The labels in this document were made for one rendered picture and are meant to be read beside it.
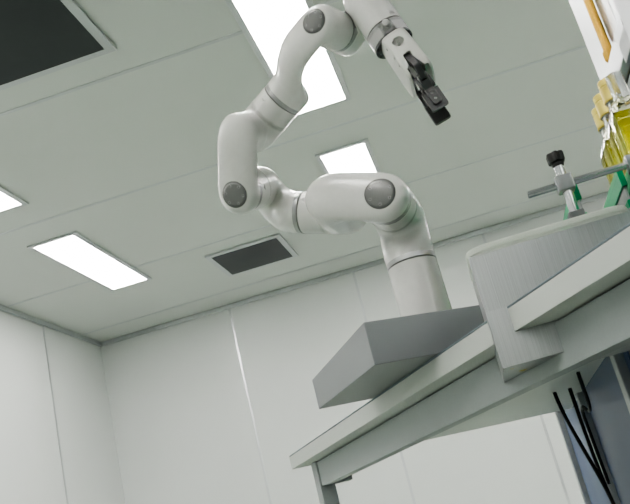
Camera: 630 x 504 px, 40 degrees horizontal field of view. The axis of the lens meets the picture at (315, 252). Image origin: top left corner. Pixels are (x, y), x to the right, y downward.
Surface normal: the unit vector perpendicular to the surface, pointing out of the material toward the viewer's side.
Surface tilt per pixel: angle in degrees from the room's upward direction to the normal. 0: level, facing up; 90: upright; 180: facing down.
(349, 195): 90
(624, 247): 90
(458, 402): 90
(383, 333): 90
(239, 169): 115
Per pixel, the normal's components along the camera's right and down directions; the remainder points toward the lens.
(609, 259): -0.94, 0.12
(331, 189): -0.35, -0.32
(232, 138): -0.38, 0.15
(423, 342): 0.26, -0.37
